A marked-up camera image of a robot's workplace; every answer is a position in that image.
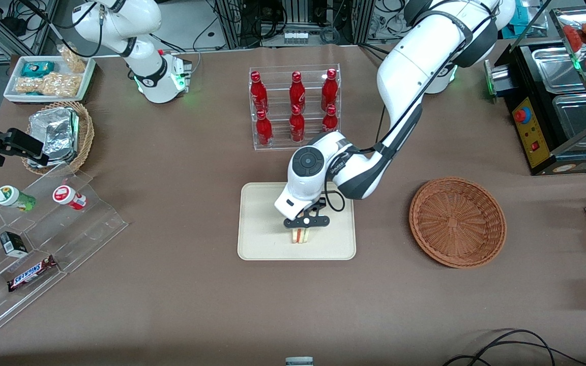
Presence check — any white power strip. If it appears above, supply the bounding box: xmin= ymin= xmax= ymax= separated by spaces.
xmin=283 ymin=29 xmax=310 ymax=45

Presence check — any beige rectangular serving tray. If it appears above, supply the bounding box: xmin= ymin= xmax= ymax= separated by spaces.
xmin=237 ymin=181 xmax=357 ymax=261

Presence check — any teal snack packet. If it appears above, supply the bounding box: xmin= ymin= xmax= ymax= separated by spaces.
xmin=21 ymin=61 xmax=56 ymax=78

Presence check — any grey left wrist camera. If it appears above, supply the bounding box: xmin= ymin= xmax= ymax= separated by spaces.
xmin=284 ymin=202 xmax=331 ymax=228

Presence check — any triangular sandwich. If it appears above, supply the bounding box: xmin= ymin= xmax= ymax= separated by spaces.
xmin=288 ymin=228 xmax=312 ymax=246

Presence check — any snickers chocolate bar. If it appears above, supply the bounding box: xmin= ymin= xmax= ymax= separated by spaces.
xmin=7 ymin=255 xmax=58 ymax=293

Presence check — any black food warmer cabinet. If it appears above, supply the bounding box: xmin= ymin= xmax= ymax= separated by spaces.
xmin=496 ymin=6 xmax=586 ymax=176

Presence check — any green yogurt drink bottle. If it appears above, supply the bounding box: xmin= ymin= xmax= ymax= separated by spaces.
xmin=0 ymin=186 xmax=37 ymax=212

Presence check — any small clear peanut snack bag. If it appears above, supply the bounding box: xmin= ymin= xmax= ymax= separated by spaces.
xmin=57 ymin=45 xmax=88 ymax=75

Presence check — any light wicker basket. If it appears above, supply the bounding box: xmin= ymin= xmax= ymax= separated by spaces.
xmin=21 ymin=101 xmax=95 ymax=176

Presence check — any aluminium equipment rack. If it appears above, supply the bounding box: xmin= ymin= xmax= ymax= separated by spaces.
xmin=211 ymin=0 xmax=376 ymax=49

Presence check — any silver foil food container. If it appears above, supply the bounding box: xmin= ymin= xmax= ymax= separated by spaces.
xmin=28 ymin=108 xmax=80 ymax=164

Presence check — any round brown wicker basket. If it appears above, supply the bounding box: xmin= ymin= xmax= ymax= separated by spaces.
xmin=409 ymin=176 xmax=507 ymax=269

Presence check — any red yogurt drink bottle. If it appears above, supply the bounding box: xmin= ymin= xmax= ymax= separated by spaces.
xmin=52 ymin=186 xmax=88 ymax=210

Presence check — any black floor cable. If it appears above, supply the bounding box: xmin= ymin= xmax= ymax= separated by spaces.
xmin=443 ymin=329 xmax=586 ymax=366

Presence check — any clear acrylic bottle rack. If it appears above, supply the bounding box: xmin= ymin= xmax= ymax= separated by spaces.
xmin=249 ymin=64 xmax=342 ymax=151

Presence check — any teal cardboard box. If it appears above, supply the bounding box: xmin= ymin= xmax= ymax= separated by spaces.
xmin=512 ymin=0 xmax=544 ymax=27

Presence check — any small black carton box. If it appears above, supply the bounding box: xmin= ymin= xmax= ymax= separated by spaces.
xmin=0 ymin=231 xmax=29 ymax=258

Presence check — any large clear peanut snack bag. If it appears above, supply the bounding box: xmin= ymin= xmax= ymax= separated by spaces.
xmin=15 ymin=72 xmax=83 ymax=98

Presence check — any white plastic snack tray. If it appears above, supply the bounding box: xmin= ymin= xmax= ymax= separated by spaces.
xmin=3 ymin=55 xmax=96 ymax=105

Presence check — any red cola bottle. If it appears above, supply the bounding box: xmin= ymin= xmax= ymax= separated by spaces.
xmin=289 ymin=71 xmax=306 ymax=113
xmin=289 ymin=105 xmax=306 ymax=143
xmin=322 ymin=104 xmax=339 ymax=133
xmin=256 ymin=109 xmax=273 ymax=147
xmin=250 ymin=71 xmax=269 ymax=114
xmin=321 ymin=69 xmax=339 ymax=111

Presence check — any clear acrylic stepped shelf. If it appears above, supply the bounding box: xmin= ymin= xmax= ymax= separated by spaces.
xmin=0 ymin=165 xmax=129 ymax=344

